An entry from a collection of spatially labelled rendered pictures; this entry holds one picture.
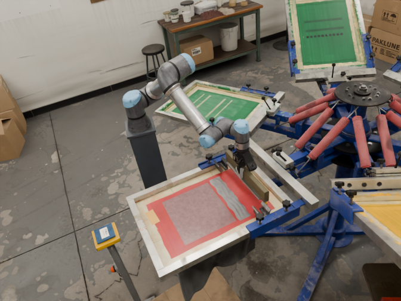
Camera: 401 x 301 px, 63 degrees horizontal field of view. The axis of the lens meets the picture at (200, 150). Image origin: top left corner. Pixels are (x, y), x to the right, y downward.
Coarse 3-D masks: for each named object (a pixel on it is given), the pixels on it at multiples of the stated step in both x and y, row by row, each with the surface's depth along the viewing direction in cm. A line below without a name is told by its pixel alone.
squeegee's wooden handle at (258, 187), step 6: (228, 150) 195; (228, 156) 194; (234, 156) 190; (234, 162) 188; (246, 168) 181; (246, 174) 178; (252, 174) 177; (246, 180) 181; (252, 180) 174; (258, 180) 173; (252, 186) 176; (258, 186) 170; (258, 192) 172; (264, 192) 166; (264, 198) 168
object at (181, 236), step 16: (240, 192) 188; (208, 208) 182; (224, 208) 180; (272, 208) 176; (176, 224) 176; (192, 224) 175; (208, 224) 173; (224, 224) 172; (240, 224) 171; (176, 240) 168; (192, 240) 167; (208, 240) 165; (176, 256) 160
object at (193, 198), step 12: (204, 180) 200; (228, 180) 197; (240, 180) 196; (180, 192) 194; (192, 192) 193; (204, 192) 192; (216, 192) 191; (156, 204) 189; (168, 204) 188; (180, 204) 187; (192, 204) 186; (204, 204) 184; (168, 216) 181; (180, 216) 180
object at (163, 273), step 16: (176, 176) 200; (192, 176) 201; (256, 176) 196; (144, 192) 193; (272, 192) 184; (144, 224) 174; (144, 240) 166; (224, 240) 160; (240, 240) 162; (192, 256) 155; (208, 256) 157; (160, 272) 151; (176, 272) 152
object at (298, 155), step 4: (296, 152) 196; (300, 152) 196; (292, 156) 194; (296, 156) 193; (300, 156) 193; (304, 156) 193; (296, 160) 192; (300, 160) 193; (304, 160) 195; (296, 164) 194; (284, 168) 191; (288, 168) 192
